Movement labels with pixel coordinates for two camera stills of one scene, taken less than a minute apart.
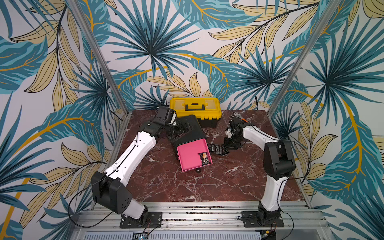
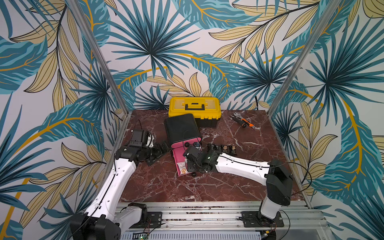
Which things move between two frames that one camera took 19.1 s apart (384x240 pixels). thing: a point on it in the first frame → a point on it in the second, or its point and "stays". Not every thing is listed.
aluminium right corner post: [311, 44] stays
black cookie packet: [211, 147] stays
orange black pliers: [241, 117] stays
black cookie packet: [221, 149] stays
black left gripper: [182, 130] → [160, 152]
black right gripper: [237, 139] → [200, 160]
